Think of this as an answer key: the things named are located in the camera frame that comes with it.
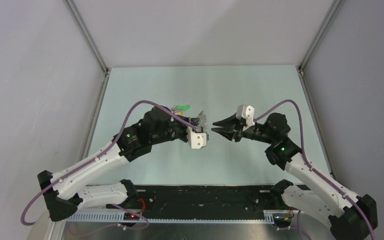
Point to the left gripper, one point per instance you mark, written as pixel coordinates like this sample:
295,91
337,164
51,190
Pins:
195,122

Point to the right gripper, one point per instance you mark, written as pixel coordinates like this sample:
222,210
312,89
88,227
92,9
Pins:
230,128

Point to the metal key ring disc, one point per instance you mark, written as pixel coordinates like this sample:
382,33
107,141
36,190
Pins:
202,122

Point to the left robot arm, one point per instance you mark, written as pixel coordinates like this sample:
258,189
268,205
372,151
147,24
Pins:
67,191

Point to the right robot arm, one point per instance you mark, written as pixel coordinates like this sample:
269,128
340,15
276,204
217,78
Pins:
348,215

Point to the green key tag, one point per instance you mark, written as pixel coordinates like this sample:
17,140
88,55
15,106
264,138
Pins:
182,107

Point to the left controller board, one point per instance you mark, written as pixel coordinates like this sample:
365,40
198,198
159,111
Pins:
131,217

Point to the controller board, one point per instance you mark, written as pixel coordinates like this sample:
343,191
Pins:
282,219
131,217

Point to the right controller board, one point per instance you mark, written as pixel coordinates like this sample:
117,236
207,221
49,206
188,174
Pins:
282,219

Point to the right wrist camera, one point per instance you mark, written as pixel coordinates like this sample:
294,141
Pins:
246,112

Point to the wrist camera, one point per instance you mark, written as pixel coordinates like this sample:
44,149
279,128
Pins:
246,112
197,140

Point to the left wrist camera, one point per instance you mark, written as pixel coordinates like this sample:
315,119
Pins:
197,140

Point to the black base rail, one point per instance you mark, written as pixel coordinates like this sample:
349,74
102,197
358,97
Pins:
241,202

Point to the white cable duct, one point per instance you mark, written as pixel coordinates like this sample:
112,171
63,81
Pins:
117,217

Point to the left aluminium frame post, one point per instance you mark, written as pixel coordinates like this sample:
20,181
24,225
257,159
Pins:
86,34

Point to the aluminium frame post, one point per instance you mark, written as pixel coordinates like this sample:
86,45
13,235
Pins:
86,34
320,33

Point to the right aluminium frame post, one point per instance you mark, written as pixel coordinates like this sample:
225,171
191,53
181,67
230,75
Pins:
320,33

